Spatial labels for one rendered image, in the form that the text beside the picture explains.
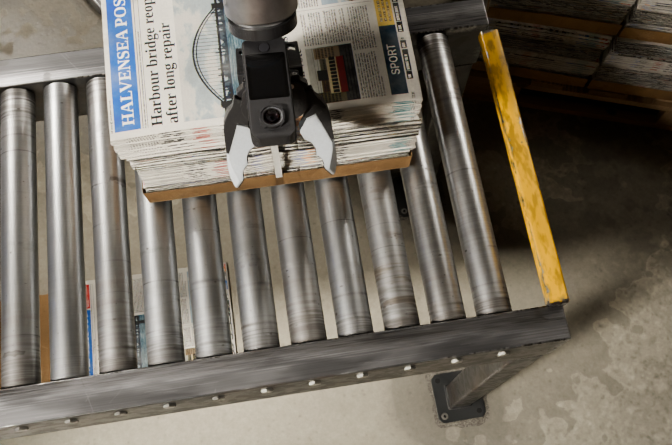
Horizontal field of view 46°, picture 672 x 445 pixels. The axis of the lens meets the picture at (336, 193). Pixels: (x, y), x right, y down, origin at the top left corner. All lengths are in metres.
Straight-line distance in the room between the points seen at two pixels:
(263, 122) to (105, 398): 0.49
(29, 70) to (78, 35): 1.01
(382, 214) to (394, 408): 0.82
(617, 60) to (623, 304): 0.58
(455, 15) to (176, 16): 0.48
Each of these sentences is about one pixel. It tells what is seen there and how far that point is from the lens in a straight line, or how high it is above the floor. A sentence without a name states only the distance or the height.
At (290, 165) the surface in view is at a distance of 1.09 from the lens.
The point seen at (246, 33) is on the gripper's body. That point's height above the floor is 1.18.
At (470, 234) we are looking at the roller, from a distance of 1.14.
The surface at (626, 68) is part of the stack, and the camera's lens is 1.98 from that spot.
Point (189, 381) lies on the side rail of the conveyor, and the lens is 1.09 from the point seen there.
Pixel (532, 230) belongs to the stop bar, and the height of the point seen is 0.82.
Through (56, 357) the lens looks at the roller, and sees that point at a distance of 1.14.
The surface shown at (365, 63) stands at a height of 1.03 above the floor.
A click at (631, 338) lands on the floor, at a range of 2.02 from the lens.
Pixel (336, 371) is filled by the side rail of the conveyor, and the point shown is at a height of 0.80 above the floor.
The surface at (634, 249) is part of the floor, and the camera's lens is 2.09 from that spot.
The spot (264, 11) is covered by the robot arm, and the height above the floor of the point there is 1.21.
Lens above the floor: 1.86
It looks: 69 degrees down
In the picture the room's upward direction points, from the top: 1 degrees clockwise
